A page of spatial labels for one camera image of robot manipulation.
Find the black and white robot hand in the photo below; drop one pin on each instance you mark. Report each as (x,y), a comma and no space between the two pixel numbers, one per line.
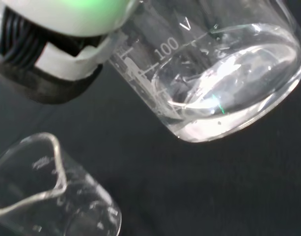
(66,17)

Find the black bench cloth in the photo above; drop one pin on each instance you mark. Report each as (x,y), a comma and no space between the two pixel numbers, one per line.
(189,184)

